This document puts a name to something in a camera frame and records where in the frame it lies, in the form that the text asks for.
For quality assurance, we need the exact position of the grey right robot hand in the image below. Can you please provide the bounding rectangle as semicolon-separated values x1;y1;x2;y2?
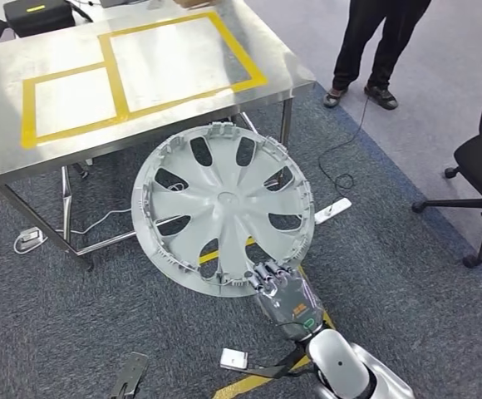
244;261;326;342

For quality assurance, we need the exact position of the grey plastic wheel cover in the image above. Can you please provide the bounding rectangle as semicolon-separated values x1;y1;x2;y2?
131;121;316;299

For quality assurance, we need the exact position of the yellow workbench tape outline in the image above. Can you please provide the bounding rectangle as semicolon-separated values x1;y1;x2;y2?
20;11;269;150

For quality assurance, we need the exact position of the steel workbench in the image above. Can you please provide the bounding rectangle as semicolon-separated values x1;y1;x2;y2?
0;0;317;271

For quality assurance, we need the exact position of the yellow floor tape marking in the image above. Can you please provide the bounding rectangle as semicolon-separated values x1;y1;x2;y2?
199;236;338;399

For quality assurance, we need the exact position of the long white power strip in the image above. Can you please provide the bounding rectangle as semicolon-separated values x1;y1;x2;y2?
314;197;353;225

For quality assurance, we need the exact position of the black robot foot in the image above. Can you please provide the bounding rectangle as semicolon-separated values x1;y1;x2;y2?
109;352;150;399

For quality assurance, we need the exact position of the person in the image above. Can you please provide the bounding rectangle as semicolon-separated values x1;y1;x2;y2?
323;0;433;111

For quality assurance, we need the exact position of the white power adapter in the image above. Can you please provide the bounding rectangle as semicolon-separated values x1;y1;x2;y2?
13;226;48;255

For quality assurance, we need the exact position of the black case with yellow label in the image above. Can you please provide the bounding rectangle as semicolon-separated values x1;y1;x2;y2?
2;0;76;38

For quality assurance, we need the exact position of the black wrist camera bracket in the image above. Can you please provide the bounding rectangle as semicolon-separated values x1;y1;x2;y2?
240;343;313;380

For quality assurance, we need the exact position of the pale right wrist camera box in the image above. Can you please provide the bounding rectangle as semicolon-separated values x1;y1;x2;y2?
219;347;249;371

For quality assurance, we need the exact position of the black floor cable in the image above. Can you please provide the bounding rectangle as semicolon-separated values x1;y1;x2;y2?
317;96;371;194

